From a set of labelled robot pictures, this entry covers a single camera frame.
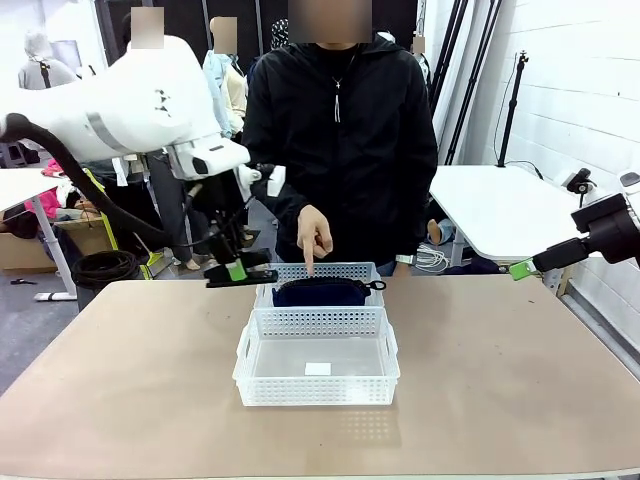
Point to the brown cardboard box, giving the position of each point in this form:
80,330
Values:
20,250

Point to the black backdrop stand poles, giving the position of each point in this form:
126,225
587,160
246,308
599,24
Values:
467,50

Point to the white rectangular label sticker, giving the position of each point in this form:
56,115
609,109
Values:
318,369

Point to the white perforated plastic basket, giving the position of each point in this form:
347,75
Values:
350,272

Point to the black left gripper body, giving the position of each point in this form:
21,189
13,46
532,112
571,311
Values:
227,240

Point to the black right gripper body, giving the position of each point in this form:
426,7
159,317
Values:
612,230

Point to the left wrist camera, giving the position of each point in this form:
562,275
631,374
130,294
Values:
275,181

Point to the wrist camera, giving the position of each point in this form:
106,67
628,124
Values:
580,182
275,181

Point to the small pink cloth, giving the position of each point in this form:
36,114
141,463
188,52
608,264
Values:
52,167

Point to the dark blue cloth heap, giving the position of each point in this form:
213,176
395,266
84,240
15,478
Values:
472,269

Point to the person's right hand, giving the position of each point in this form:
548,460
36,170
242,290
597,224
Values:
315,232

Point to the black light stand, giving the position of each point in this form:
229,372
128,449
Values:
512,110

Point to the white green wristband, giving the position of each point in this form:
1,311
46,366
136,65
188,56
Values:
405,259

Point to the large pink cloth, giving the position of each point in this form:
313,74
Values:
46,202

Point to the person's left forearm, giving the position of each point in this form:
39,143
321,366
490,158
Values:
417,225

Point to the thin black stand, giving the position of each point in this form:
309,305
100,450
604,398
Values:
46,75

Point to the person's left hand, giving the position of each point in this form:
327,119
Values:
401,270

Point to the mannequin with grey hoodie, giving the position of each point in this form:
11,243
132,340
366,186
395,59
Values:
35,70

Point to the white table with rounded corner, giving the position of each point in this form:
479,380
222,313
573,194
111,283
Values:
500,215

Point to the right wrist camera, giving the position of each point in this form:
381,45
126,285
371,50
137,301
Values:
580,182

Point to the mannequin with navy shirt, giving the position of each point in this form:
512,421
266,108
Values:
167,215

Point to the person's right forearm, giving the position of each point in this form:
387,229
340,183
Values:
290,210

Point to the small black floor item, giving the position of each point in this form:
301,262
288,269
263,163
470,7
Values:
22,281

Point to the white perforated basket with label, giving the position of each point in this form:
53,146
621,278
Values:
320,395

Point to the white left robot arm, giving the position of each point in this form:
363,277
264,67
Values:
140,100

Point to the navy blue zipper pouch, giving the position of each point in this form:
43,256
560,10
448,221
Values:
320,295

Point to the mannequin with light blue jacket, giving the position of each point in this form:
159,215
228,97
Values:
220,85

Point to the yellow green metal frame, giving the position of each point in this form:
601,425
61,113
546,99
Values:
109,230

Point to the person in black jacket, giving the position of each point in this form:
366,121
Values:
370,150

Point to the white table with slim legs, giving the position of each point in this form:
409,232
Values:
20,185

